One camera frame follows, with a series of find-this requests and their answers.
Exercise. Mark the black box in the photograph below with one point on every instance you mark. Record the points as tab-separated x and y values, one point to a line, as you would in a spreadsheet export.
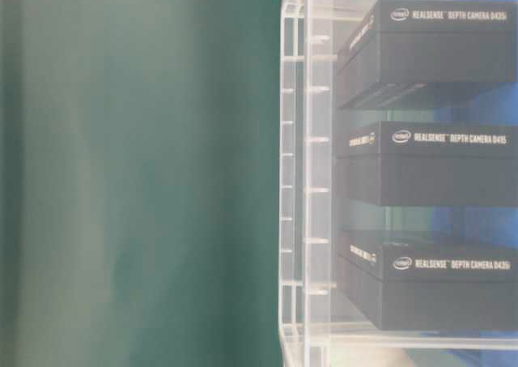
420	281
422	54
418	164

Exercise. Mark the clear plastic storage case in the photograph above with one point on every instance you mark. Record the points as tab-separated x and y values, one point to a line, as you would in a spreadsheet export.
318	325

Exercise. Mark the blue cloth case liner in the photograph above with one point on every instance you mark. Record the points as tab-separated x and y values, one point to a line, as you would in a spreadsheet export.
488	224

